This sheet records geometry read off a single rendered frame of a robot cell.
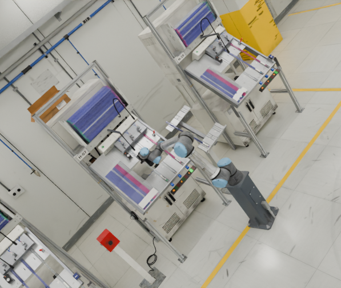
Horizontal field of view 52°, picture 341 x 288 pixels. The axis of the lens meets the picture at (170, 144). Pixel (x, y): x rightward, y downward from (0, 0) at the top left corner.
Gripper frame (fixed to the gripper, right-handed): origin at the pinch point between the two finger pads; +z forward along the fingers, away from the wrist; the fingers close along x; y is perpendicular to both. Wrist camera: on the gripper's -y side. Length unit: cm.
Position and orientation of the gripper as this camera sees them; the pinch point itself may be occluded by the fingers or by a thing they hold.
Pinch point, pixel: (143, 162)
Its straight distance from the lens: 337.9
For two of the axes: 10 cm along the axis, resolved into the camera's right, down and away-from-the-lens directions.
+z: -1.3, 2.9, 9.5
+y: -7.5, -6.5, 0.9
